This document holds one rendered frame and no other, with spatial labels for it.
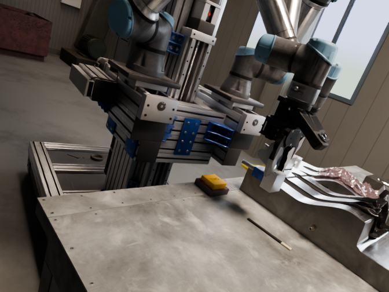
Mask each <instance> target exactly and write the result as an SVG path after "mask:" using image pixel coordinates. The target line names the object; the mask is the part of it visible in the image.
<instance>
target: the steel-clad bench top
mask: <svg viewBox="0 0 389 292"><path fill-rule="evenodd" d="M243 179H244V177H237V178H226V179H222V180H223V181H224V182H226V183H227V184H226V187H227V188H229V192H228V194H227V195H221V196H213V197H210V196H209V195H207V194H206V193H205V192H204V191H203V190H201V189H200V188H199V187H198V186H197V185H195V182H186V183H180V184H168V185H157V186H151V187H139V188H128V189H117V190H110V191H100V192H88V193H82V194H70V195H59V196H48V197H41V198H37V200H38V202H39V204H40V206H41V208H42V210H43V212H44V213H45V215H46V217H47V219H48V221H49V223H50V225H51V226H52V228H53V231H54V232H55V234H56V236H57V238H58V240H59V241H60V243H61V245H62V247H63V249H64V251H65V253H66V255H67V257H68V258H69V260H70V262H71V264H72V266H73V268H74V270H75V272H76V274H77V276H78V277H79V279H80V281H81V283H82V285H83V287H84V288H85V290H86V292H379V291H378V290H377V289H375V288H374V287H373V286H371V285H370V284H369V283H367V282H366V281H364V280H363V279H362V278H360V277H359V276H358V275H356V274H355V273H354V272H352V271H351V270H349V269H348V268H347V267H345V266H344V265H343V264H341V263H340V262H339V261H337V260H336V259H334V258H333V257H332V256H330V255H329V254H328V253H326V252H325V251H323V250H322V249H321V248H319V247H318V246H317V245H315V244H314V243H313V242H311V241H310V240H308V239H307V238H306V237H304V236H303V235H302V234H300V233H299V232H298V231H296V230H295V229H293V228H292V227H291V226H289V225H288V224H287V223H285V222H284V221H283V220H281V219H280V218H278V217H277V216H276V215H274V214H273V213H272V212H270V211H269V210H268V209H266V208H265V207H263V206H262V205H261V204H259V203H258V202H257V201H255V200H254V199H252V198H251V197H250V196H248V195H247V194H246V193H244V192H243V191H242V190H240V186H241V184H242V182H243ZM247 218H250V219H251V220H252V221H254V222H256V223H257V224H258V225H260V226H261V227H262V228H264V229H265V230H267V231H268V232H270V233H271V234H272V235H274V236H275V237H276V238H278V239H279V240H280V241H282V242H284V243H285V244H286V245H288V246H289V247H290V248H291V249H292V250H288V249H287V248H286V247H284V246H283V245H282V244H280V243H279V242H278V241H276V240H275V239H273V238H272V237H271V236H269V235H268V234H266V233H265V232H263V231H262V230H261V229H259V228H258V227H257V226H255V225H254V224H253V223H251V222H250V221H248V220H247Z"/></svg>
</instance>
